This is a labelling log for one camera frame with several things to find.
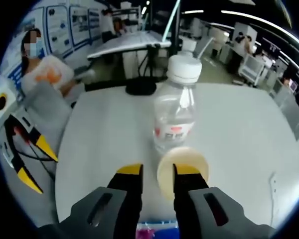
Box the black stand base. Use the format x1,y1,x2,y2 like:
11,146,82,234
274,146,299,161
125,82,157,96

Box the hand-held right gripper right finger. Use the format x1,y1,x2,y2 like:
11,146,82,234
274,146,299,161
172,163,278,239

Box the blue tissue packet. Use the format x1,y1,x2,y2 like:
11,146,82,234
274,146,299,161
136,220,179,239

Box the white mesh chair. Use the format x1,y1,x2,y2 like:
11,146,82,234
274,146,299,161
238,53,265,87

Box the teal light pole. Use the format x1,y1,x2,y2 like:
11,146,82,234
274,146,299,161
161,0,182,43

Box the grey office chair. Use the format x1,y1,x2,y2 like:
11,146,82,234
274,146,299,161
271,79,299,140

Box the blue white wall poster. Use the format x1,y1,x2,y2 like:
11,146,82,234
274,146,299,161
69,4,91,47
88,7,101,41
45,5,72,55

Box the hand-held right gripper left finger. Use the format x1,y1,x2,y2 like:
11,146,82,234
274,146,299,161
57,163,144,239

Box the cream paper cup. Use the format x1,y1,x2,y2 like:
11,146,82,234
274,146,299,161
156,146,211,201

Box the neighbouring white table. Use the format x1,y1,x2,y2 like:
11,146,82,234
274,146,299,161
86,31,172,60

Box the clear water bottle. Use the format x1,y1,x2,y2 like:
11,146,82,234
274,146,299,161
152,54,203,156

